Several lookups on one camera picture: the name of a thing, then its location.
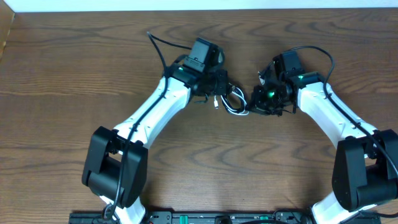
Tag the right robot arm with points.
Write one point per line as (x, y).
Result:
(365, 167)

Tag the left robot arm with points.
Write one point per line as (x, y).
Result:
(116, 163)

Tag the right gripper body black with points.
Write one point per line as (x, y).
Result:
(268, 101)

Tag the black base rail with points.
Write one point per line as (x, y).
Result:
(211, 218)

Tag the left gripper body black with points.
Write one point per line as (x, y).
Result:
(222, 82)

